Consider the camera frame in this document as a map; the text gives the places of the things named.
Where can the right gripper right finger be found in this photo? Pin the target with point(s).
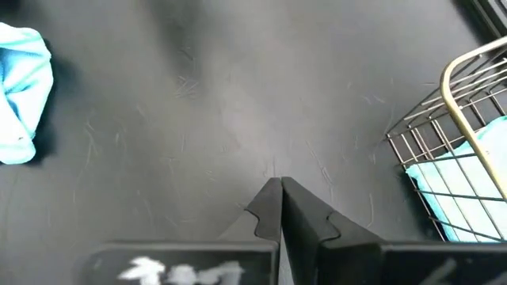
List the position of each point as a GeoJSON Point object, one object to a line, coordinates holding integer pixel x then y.
{"type": "Point", "coordinates": [305, 221]}

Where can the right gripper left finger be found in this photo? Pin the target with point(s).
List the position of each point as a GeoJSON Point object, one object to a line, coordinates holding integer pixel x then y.
{"type": "Point", "coordinates": [269, 213]}

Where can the teal microfiber towel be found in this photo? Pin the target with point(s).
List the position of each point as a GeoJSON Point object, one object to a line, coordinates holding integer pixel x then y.
{"type": "Point", "coordinates": [455, 182]}

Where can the light blue microfiber towel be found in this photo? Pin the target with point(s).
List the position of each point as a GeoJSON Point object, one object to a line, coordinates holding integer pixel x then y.
{"type": "Point", "coordinates": [24, 99]}

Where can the black aluminium table frame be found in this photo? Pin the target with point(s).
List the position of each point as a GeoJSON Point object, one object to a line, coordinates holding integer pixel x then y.
{"type": "Point", "coordinates": [495, 12]}

